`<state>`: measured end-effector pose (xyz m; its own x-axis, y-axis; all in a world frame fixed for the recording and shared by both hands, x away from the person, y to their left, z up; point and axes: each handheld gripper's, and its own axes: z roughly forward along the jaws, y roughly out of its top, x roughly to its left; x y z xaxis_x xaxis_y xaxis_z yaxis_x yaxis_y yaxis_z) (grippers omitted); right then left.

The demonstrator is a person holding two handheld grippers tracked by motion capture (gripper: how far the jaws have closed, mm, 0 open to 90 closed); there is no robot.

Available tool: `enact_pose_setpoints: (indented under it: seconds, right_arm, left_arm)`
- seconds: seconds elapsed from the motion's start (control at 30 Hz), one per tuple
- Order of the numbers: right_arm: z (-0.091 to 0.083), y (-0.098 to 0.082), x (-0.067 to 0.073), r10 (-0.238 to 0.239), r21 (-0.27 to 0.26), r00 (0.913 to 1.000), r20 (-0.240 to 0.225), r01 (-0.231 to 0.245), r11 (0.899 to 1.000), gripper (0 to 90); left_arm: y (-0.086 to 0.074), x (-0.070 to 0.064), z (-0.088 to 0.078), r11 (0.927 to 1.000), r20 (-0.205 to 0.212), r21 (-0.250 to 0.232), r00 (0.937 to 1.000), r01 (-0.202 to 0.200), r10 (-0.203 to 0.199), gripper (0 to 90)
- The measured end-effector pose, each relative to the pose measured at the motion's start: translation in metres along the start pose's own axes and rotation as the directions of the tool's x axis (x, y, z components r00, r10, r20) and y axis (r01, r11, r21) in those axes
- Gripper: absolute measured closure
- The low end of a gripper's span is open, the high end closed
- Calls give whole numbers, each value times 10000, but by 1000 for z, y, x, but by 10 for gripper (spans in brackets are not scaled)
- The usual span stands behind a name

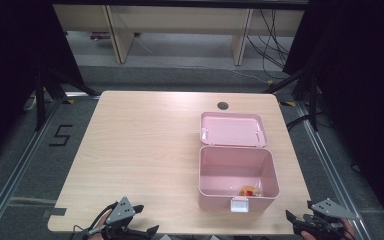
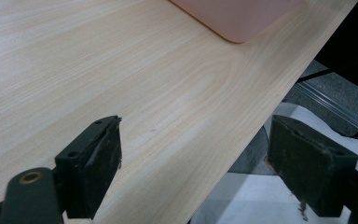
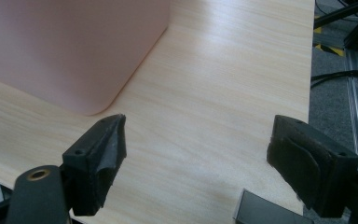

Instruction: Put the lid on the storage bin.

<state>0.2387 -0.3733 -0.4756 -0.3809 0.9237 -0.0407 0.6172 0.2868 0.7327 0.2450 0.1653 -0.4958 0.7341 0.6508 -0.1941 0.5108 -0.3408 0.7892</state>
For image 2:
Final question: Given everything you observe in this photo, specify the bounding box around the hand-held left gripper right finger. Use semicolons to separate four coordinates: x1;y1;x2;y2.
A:
266;114;358;218

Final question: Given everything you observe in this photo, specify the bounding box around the pink mat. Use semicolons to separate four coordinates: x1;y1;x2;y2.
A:
169;0;306;44

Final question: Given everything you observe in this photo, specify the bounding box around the metal rail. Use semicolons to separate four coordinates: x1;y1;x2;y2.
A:
293;82;358;130

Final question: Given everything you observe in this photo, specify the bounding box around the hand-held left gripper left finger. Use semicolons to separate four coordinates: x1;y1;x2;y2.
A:
54;115;123;220

